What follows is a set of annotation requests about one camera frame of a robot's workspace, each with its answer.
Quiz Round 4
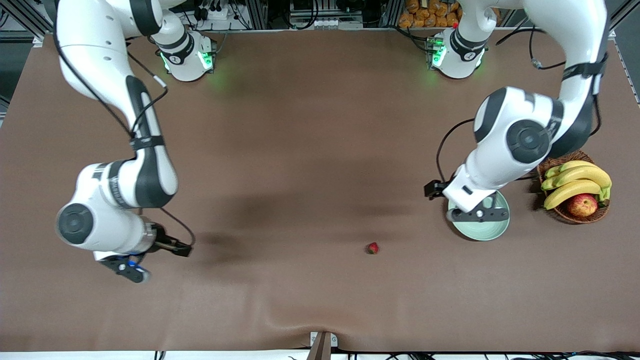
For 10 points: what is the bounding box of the brown wicker basket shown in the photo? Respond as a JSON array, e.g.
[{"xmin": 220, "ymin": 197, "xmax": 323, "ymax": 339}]
[{"xmin": 537, "ymin": 150, "xmax": 611, "ymax": 225}]

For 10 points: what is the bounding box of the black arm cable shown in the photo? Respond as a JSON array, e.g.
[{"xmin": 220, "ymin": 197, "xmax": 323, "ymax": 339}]
[
  {"xmin": 436, "ymin": 25, "xmax": 603, "ymax": 183},
  {"xmin": 52, "ymin": 30, "xmax": 196, "ymax": 248}
]

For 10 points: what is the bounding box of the red apple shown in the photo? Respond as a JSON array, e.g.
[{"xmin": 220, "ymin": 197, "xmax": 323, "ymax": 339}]
[{"xmin": 566, "ymin": 193, "xmax": 599, "ymax": 218}]

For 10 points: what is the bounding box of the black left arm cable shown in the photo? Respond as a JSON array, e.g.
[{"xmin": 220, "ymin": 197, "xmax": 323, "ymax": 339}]
[{"xmin": 436, "ymin": 25, "xmax": 603, "ymax": 183}]

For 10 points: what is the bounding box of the yellow banana bunch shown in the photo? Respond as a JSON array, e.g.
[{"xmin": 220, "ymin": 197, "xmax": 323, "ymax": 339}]
[{"xmin": 540, "ymin": 160, "xmax": 613, "ymax": 211}]

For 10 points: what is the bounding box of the aluminium frame post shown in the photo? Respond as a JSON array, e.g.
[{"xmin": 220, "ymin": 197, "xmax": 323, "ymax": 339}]
[
  {"xmin": 382, "ymin": 0, "xmax": 403, "ymax": 27},
  {"xmin": 247, "ymin": 0, "xmax": 268, "ymax": 30}
]

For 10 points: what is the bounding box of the light green round plate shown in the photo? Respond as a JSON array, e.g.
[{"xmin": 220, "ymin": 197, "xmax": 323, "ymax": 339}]
[{"xmin": 448, "ymin": 190, "xmax": 511, "ymax": 242}]

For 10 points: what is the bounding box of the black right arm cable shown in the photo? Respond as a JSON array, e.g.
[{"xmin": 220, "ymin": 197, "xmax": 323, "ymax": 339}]
[{"xmin": 52, "ymin": 30, "xmax": 196, "ymax": 248}]

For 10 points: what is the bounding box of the large table cover mat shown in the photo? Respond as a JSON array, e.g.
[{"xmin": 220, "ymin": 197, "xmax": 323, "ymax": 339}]
[{"xmin": 0, "ymin": 27, "xmax": 640, "ymax": 353}]

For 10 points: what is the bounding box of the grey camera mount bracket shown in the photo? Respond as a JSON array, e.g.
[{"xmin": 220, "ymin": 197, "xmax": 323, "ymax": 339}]
[{"xmin": 306, "ymin": 331, "xmax": 339, "ymax": 360}]

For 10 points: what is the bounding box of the white power strip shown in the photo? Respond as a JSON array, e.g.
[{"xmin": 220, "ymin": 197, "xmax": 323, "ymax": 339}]
[
  {"xmin": 290, "ymin": 15, "xmax": 363, "ymax": 30},
  {"xmin": 197, "ymin": 5, "xmax": 231, "ymax": 21}
]

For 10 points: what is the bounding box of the orange bread rolls pile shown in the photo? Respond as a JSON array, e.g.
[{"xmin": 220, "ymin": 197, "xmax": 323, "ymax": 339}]
[{"xmin": 398, "ymin": 0, "xmax": 462, "ymax": 28}]

